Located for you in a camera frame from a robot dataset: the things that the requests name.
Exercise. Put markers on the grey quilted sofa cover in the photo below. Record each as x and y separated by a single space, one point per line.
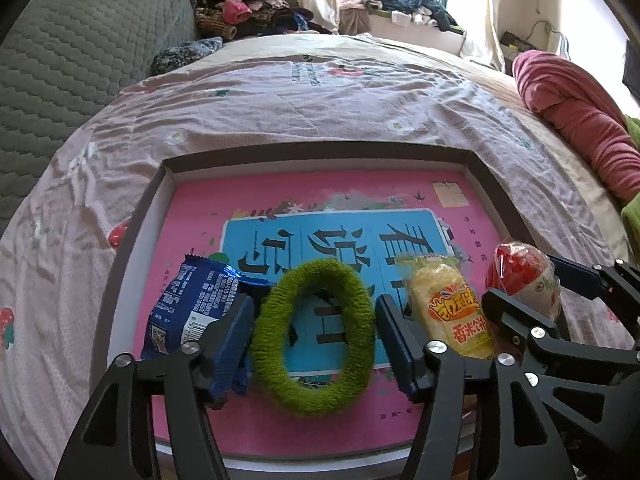
75 60

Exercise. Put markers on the green hair scrunchie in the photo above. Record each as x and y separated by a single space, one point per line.
270 350

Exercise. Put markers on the red snack packet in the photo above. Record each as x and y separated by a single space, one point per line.
520 270

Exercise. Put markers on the dark blue patterned cloth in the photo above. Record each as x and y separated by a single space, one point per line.
185 55

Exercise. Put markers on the desk clutter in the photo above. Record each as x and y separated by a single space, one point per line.
515 40

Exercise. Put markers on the blue cookie packet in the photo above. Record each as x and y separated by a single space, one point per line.
200 300

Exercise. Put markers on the green fleece blanket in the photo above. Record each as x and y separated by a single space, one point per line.
634 230

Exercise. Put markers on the beige bed sheet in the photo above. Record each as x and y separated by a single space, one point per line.
540 125

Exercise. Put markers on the shallow grey cardboard box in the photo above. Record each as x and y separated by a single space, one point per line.
320 152

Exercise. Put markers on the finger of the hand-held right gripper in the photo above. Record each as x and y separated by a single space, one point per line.
510 310
575 275

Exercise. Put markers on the pink printed bed sheet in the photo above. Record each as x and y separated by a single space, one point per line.
300 110

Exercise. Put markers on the pile of mixed clothes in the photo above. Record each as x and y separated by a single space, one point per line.
240 10

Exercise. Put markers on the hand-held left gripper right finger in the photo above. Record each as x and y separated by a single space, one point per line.
395 350

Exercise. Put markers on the pink rolled blanket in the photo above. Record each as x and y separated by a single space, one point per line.
575 105

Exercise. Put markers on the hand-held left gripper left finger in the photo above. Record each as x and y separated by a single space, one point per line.
235 345

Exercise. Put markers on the yellow rice cracker packet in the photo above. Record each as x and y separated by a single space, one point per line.
450 310

